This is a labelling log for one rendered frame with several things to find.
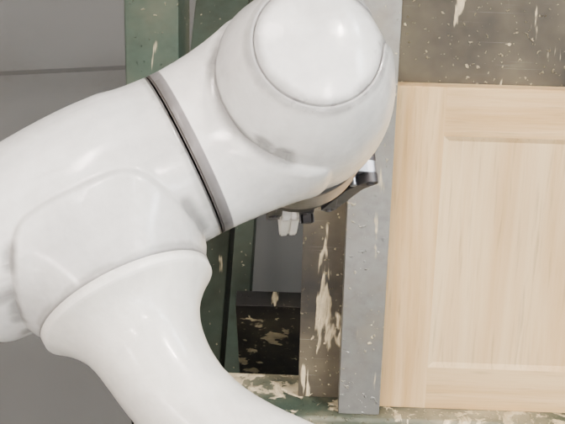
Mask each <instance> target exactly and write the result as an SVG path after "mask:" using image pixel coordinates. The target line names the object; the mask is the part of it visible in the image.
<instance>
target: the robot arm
mask: <svg viewBox="0 0 565 424"><path fill-rule="evenodd" d="M395 91H396V80H395V65H394V58H393V52H392V49H391V47H390V46H389V45H388V44H387V43H386V41H385V39H384V38H383V36H382V34H381V32H380V30H379V28H378V26H377V25H376V23H375V21H374V20H373V18H372V14H371V12H370V9H369V7H368V6H367V5H366V4H365V3H364V2H363V1H362V0H253V1H252V2H251V3H249V4H248V5H246V6H245V7H244V8H242V9H241V10H240V11H239V12H238V13H237V14H236V15H235V16H234V17H233V18H232V19H231V20H230V21H228V22H227V23H225V24H224V25H223V26H222V27H221V28H220V29H218V30H217V31H216V32H215V33H214V34H212V35H211V36H210V37H209V38H207V39H206V40H205V41H204V42H203V43H202V44H201V45H199V46H197V47H196V48H195V49H193V50H191V51H190V52H189V53H187V54H186V55H185V56H183V57H181V58H180V59H178V60H177V61H174V62H173V63H172V64H170V65H168V66H166V67H164V68H162V69H161V70H159V71H158V72H155V73H153V74H151V75H149V76H148V77H144V78H142V79H140V80H138V81H136V82H132V83H130V84H128V85H125V86H123V87H119V88H115V89H113V90H110V91H107V92H103V93H97V94H94V95H92V96H91V97H88V98H84V99H83V100H80V101H78V102H76V103H73V104H71V105H68V106H66V107H65V108H63V109H60V110H58V111H56V112H54V113H53V114H50V115H48V116H46V117H44V118H43V119H40V120H38V121H36V122H34V123H33V124H31V125H29V126H27V127H25V128H23V129H21V130H20V131H18V132H16V133H15V134H13V135H10V136H9V137H8V138H6V139H4V140H2V141H0V342H13V341H16V340H18V339H20V338H23V337H26V336H29V335H31V334H35V335H36V336H38V337H41V340H42V342H43V343H44V344H45V347H46V349H47V350H48V351H49V352H51V353H54V354H56V355H61V356H66V357H70V358H75V359H77V360H80V361H81V362H83V363H85V364H86V365H88V366H89V367H90V368H91V369H92V370H93V371H94V372H95V373H96V374H97V375H98V376H99V378H100V379H101V380H102V381H103V382H104V384H105V385H106V386H107V388H108V390H109V391H110V392H111V394H112V395H113V396H114V398H115V399H116V401H118V403H119V404H120V406H121V407H122V408H123V410H124V411H125V413H126V414H127V415H128V416H129V418H130V419H131V420H132V422H133V423H134V424H314V423H312V422H310V421H306V420H304V419H303V418H301V417H298V416H295V415H294V414H291V413H289V412H287V411H285V410H283V409H281V408H279V407H276V406H274V405H273V404H271V403H269V402H267V401H265V400H263V399H262V398H260V397H258V396H257V395H255V394H253V393H252V392H250V391H249V390H248V389H246V388H245V387H244V386H242V385H241V384H240V383H238V382H237V381H236V380H235V379H234V378H233V377H232V376H231V375H230V374H229V373H228V372H227V371H226V370H225V369H224V368H223V367H222V365H221V364H220V363H219V361H218V359H217V358H216V357H215V356H214V354H213V352H212V350H211V348H210V347H209V344H208V342H207V340H206V337H205V335H204V333H203V328H202V324H201V320H200V304H201V299H202V297H203V292H204V290H205V289H206V287H207V285H208V283H209V281H210V279H211V276H212V268H211V266H210V264H209V260H208V258H207V256H206V252H207V245H206V241H209V240H210V239H212V238H214V237H216V236H218V235H219V234H221V233H223V232H225V231H227V230H229V229H231V228H233V227H236V226H238V225H240V224H242V223H245V222H247V221H248V220H254V219H255V218H258V217H260V215H264V214H266V220H278V229H279V235H281V236H286V235H288V234H289V235H290V236H292V235H295V234H297V229H298V222H299V221H300V224H311V223H314V209H316V208H318V207H321V211H325V212H331V211H332V210H335V209H337V208H339V207H340V206H341V205H343V204H344V203H345V202H346V201H347V200H349V199H350V198H352V197H353V196H354V195H356V194H357V193H359V192H360V191H361V190H363V189H364V188H368V187H371V186H373V185H375V184H377V183H378V172H377V164H376V157H375V151H376V150H377V148H378V147H379V145H380V143H381V141H382V139H383V137H384V135H385V133H386V131H387V128H388V125H389V122H390V120H391V117H392V113H393V106H394V100H395Z"/></svg>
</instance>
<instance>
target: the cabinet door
mask: <svg viewBox="0 0 565 424"><path fill-rule="evenodd" d="M379 406H392V407H415V408H438V409H462V410H486V411H531V412H555V413H565V87H545V86H516V85H488V84H461V83H432V82H398V93H397V108H396V123H395V138H394V154H393V182H392V197H391V212H390V227H389V242H388V271H387V286H386V301H385V316H384V331H383V360H382V375H381V389H380V405H379Z"/></svg>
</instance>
